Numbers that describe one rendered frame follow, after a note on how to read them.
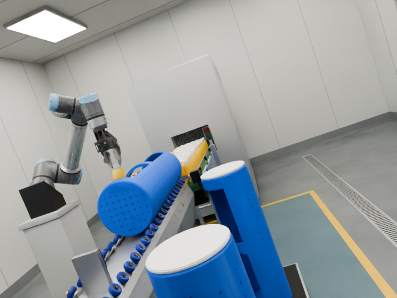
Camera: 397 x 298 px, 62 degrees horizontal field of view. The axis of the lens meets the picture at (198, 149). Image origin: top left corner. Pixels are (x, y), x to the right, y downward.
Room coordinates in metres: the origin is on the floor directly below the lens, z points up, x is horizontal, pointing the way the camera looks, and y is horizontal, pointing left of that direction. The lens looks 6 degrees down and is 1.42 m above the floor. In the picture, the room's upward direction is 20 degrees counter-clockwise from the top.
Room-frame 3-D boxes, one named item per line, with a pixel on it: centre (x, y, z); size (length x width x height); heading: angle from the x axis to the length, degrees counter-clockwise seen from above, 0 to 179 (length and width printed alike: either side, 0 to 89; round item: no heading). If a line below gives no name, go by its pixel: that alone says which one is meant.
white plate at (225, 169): (1.96, -0.09, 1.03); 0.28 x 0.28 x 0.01
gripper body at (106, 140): (1.66, 0.42, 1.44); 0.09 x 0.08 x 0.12; 171
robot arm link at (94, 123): (1.66, 0.42, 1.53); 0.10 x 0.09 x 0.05; 81
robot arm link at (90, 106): (1.66, 0.42, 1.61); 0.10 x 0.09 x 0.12; 23
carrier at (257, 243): (1.96, -0.09, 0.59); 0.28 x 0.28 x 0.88
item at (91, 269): (1.15, 0.50, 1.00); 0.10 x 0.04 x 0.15; 81
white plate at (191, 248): (1.00, 0.14, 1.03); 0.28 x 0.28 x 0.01
